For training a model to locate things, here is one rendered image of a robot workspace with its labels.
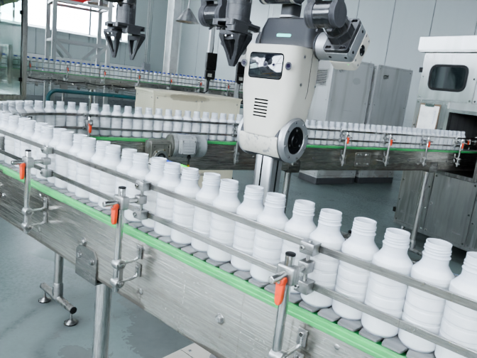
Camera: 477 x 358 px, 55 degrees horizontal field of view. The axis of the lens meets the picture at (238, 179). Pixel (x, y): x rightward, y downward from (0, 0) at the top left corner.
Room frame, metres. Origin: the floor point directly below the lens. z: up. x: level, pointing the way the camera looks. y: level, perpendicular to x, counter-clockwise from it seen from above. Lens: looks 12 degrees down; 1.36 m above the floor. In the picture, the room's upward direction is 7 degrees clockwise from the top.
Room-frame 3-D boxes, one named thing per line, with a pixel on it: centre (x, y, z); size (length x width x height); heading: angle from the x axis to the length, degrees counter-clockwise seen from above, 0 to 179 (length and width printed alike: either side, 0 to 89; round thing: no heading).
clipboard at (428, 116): (4.52, -1.75, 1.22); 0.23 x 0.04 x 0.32; 32
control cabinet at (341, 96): (7.23, -1.38, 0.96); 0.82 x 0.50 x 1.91; 122
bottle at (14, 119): (1.54, 0.78, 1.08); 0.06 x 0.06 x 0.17
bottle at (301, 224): (0.80, -0.12, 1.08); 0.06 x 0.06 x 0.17
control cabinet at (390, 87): (7.70, -2.15, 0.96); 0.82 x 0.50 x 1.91; 122
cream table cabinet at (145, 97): (5.47, 0.70, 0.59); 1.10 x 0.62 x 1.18; 122
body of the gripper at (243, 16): (1.12, 0.05, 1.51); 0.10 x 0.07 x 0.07; 139
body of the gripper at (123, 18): (1.42, 0.39, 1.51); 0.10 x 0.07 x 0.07; 140
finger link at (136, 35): (1.43, 0.38, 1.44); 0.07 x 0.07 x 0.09; 50
